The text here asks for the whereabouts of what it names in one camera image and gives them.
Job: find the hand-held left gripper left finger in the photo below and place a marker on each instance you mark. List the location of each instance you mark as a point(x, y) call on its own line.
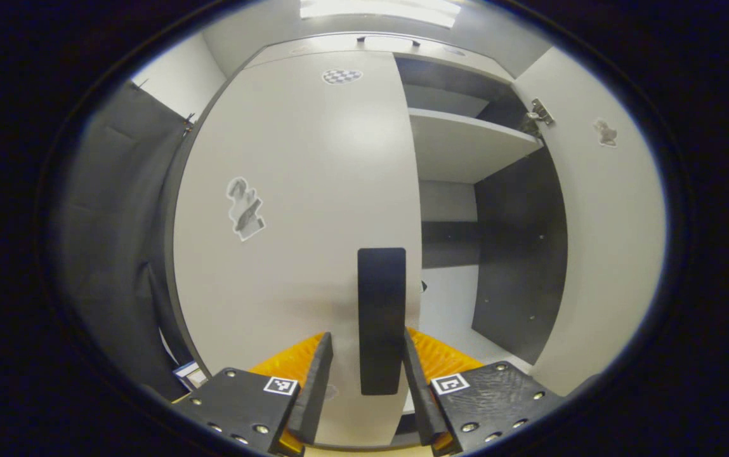
point(316, 393)

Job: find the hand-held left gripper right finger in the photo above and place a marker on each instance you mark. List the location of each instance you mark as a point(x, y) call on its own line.
point(418, 393)

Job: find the grey double-door shoe cabinet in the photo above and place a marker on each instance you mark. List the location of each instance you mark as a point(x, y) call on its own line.
point(516, 254)

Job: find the grey shoe cabinet door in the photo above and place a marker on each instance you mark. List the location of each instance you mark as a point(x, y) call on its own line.
point(611, 254)
point(307, 190)

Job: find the white cabinet shelf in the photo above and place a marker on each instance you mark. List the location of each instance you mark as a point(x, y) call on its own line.
point(459, 146)
point(450, 311)

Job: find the metal door hinge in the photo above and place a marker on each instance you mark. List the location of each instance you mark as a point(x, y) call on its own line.
point(540, 113)

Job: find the grey cabinet drawer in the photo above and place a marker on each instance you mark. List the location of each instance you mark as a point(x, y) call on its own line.
point(313, 47)

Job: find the white book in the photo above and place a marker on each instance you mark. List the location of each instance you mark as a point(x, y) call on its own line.
point(194, 376)

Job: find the black backdrop cloth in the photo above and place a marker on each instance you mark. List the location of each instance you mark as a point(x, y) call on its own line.
point(117, 241)

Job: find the ceiling light panel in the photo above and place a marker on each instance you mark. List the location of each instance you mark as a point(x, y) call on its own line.
point(377, 9)

